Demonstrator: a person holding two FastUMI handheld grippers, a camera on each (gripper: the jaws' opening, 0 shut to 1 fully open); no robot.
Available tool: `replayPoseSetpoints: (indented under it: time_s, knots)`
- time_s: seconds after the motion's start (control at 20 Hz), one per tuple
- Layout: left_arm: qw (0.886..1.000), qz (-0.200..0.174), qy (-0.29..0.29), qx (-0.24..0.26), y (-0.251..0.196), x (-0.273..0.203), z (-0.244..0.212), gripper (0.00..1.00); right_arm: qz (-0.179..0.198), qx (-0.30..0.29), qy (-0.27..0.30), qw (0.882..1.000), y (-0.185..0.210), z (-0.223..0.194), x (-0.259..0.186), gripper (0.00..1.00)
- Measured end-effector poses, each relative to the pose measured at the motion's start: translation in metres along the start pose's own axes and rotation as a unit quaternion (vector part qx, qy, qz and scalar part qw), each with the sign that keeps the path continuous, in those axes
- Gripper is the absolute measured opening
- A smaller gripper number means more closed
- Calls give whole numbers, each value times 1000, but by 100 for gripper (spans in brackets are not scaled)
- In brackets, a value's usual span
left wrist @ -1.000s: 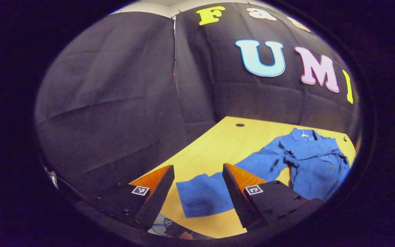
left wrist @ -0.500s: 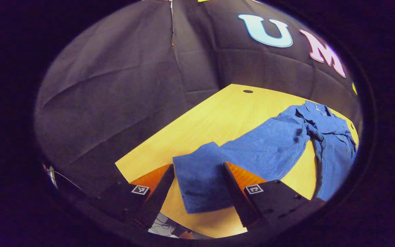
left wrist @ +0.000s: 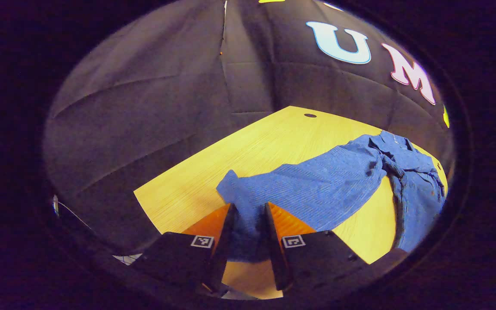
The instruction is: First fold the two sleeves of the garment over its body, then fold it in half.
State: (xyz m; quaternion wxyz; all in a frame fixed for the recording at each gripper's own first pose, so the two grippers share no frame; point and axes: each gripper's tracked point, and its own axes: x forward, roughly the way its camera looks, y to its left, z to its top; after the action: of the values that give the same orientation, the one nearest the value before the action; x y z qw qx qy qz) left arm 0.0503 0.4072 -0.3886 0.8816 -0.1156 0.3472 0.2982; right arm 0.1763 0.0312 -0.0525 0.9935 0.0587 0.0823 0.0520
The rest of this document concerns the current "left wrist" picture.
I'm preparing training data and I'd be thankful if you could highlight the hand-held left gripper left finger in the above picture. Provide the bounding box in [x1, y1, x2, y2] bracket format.
[131, 203, 238, 298]

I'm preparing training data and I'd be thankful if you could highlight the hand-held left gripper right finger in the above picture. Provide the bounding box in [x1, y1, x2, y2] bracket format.
[264, 202, 371, 291]

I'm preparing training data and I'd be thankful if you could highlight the blue button-up jacket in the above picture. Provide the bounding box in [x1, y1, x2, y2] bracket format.
[216, 130, 446, 263]

